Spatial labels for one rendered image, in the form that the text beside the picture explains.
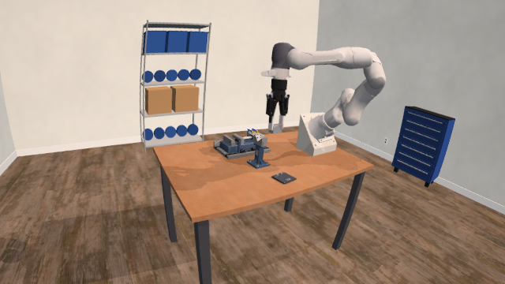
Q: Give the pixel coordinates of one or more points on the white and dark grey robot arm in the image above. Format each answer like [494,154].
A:
[351,104]

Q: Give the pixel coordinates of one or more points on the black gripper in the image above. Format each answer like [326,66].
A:
[278,90]

